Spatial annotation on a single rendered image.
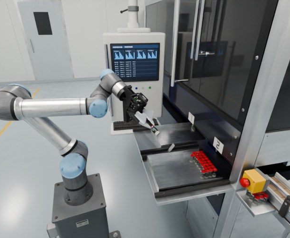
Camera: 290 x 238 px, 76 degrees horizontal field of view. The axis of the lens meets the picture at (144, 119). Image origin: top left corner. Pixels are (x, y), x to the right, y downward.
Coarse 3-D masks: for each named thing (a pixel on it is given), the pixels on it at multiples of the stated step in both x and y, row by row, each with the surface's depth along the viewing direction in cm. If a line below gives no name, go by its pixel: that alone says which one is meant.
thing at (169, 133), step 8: (160, 128) 146; (168, 128) 147; (176, 128) 147; (184, 128) 147; (160, 136) 137; (168, 136) 137; (176, 136) 137; (184, 136) 137; (192, 136) 137; (200, 136) 137; (160, 144) 122; (168, 144) 122; (176, 144) 124
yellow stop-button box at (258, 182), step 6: (246, 174) 83; (252, 174) 82; (258, 174) 82; (264, 174) 82; (252, 180) 80; (258, 180) 79; (264, 180) 79; (252, 186) 80; (258, 186) 80; (264, 186) 81; (252, 192) 81
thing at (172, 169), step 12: (156, 156) 114; (168, 156) 116; (180, 156) 116; (156, 168) 107; (168, 168) 107; (180, 168) 107; (192, 168) 107; (156, 180) 94; (168, 180) 99; (180, 180) 99; (192, 180) 99; (204, 180) 94; (216, 180) 96
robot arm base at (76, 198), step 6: (84, 186) 96; (90, 186) 101; (66, 192) 95; (72, 192) 93; (78, 192) 94; (84, 192) 96; (90, 192) 100; (66, 198) 96; (72, 198) 94; (78, 198) 95; (84, 198) 96; (72, 204) 95; (78, 204) 95
